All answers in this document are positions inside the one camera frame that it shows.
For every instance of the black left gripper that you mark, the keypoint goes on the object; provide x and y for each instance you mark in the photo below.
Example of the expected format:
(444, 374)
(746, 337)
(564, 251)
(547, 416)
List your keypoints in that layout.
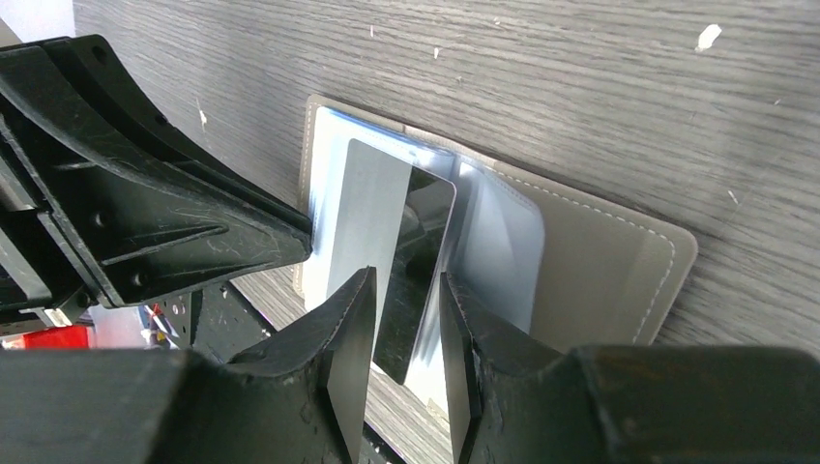
(104, 201)

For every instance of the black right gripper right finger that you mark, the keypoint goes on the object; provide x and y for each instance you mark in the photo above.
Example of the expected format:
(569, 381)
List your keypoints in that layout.
(512, 399)

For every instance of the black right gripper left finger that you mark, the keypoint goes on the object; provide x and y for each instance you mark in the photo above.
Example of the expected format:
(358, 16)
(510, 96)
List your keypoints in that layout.
(297, 397)

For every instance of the beige card holder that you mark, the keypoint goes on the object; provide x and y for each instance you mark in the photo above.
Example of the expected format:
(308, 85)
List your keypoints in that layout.
(564, 266)

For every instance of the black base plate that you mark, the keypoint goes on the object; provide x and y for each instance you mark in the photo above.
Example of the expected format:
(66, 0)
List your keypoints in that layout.
(217, 322)

